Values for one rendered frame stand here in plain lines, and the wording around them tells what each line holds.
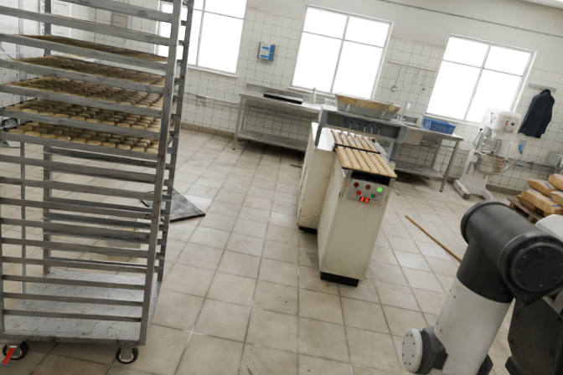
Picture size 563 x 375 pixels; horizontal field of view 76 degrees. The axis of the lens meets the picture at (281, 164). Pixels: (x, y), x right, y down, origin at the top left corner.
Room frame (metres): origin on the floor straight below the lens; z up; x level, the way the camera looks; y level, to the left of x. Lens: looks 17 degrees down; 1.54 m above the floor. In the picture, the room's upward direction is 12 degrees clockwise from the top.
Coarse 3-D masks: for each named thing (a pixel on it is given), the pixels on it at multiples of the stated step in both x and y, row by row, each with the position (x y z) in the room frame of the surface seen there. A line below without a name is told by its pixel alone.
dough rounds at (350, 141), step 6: (336, 132) 3.52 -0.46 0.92; (336, 138) 3.23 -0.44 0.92; (342, 138) 3.29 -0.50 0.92; (348, 138) 3.35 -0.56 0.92; (354, 138) 3.41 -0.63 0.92; (360, 138) 3.47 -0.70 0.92; (366, 138) 3.54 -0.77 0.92; (342, 144) 3.07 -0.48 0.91; (348, 144) 3.07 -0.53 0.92; (354, 144) 3.13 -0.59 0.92; (360, 144) 3.18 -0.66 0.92; (366, 144) 3.24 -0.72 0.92; (372, 144) 3.29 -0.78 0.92; (372, 150) 3.06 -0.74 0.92
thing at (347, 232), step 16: (336, 160) 2.90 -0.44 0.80; (336, 176) 2.69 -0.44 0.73; (352, 176) 2.42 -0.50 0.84; (368, 176) 2.50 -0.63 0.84; (336, 192) 2.51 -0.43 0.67; (336, 208) 2.36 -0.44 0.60; (352, 208) 2.36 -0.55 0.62; (368, 208) 2.36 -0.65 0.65; (384, 208) 2.36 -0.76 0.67; (320, 224) 2.89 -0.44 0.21; (336, 224) 2.36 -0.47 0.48; (352, 224) 2.36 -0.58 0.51; (368, 224) 2.36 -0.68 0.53; (320, 240) 2.67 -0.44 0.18; (336, 240) 2.36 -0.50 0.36; (352, 240) 2.36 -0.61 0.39; (368, 240) 2.36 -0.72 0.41; (320, 256) 2.48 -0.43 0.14; (336, 256) 2.36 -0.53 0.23; (352, 256) 2.36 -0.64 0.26; (368, 256) 2.36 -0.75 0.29; (320, 272) 2.47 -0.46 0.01; (336, 272) 2.36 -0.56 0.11; (352, 272) 2.36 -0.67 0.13
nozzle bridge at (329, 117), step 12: (324, 108) 3.10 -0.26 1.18; (336, 108) 3.27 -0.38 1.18; (324, 120) 3.05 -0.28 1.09; (336, 120) 3.14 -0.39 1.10; (348, 120) 3.14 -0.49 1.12; (360, 120) 3.14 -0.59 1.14; (372, 120) 3.05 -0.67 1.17; (384, 120) 3.13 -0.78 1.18; (396, 120) 3.32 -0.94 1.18; (360, 132) 3.09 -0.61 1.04; (372, 132) 3.14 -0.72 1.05; (384, 132) 3.13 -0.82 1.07; (396, 132) 3.13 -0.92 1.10; (396, 144) 3.15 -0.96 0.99
